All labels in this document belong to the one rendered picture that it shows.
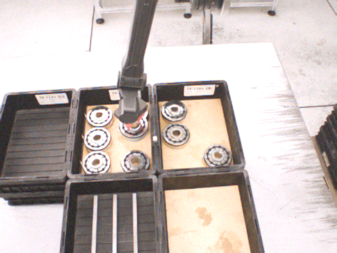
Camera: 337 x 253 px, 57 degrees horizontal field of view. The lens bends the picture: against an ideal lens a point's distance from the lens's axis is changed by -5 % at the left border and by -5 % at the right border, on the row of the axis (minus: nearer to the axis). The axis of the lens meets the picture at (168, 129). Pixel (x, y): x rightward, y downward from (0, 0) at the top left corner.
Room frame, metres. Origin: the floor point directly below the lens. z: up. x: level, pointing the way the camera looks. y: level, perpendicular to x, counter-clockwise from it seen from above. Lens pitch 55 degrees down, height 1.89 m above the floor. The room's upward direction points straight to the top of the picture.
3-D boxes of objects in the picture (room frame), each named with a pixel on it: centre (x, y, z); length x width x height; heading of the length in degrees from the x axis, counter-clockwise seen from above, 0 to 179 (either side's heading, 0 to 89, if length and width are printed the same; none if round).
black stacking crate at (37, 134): (0.65, 0.50, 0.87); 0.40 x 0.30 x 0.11; 4
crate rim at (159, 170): (0.69, -0.10, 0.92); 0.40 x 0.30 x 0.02; 4
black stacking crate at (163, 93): (0.69, -0.10, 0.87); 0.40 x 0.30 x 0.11; 4
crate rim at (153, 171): (0.67, 0.20, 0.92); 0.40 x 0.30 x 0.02; 4
